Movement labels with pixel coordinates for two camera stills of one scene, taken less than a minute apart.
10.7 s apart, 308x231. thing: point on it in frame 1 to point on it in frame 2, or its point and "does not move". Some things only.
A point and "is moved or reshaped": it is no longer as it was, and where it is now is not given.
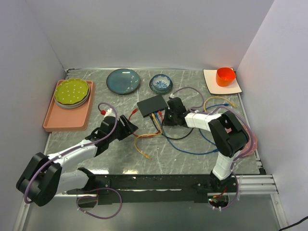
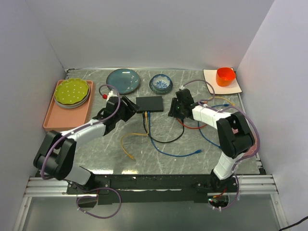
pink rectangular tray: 58,118 does not move
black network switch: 151,105 is moved or reshaped
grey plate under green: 73,105 does not move
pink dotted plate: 254,145 does not move
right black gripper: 166,122 to 172,111
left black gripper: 128,129 to 131,108
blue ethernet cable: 226,104 does not move
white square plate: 210,76 does not move
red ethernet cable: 160,111 is moved or reshaped
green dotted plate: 71,91 does not move
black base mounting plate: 144,188 does not move
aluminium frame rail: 264,185 does not move
